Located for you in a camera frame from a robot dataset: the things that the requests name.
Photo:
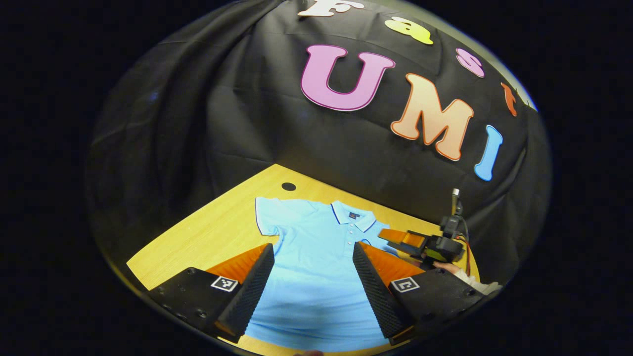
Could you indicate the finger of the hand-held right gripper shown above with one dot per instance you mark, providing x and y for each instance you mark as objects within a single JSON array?
[
  {"x": 403, "y": 246},
  {"x": 400, "y": 234}
]

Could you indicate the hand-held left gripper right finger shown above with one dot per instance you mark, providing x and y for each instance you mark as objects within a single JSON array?
[{"x": 373, "y": 289}]

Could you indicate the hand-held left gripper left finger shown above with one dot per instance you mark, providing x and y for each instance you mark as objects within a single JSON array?
[{"x": 254, "y": 289}]

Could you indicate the light blue polo T-shirt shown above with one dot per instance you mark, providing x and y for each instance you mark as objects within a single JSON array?
[{"x": 311, "y": 277}]

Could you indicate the black backdrop cloth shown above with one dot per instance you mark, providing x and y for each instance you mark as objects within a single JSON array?
[{"x": 198, "y": 123}]

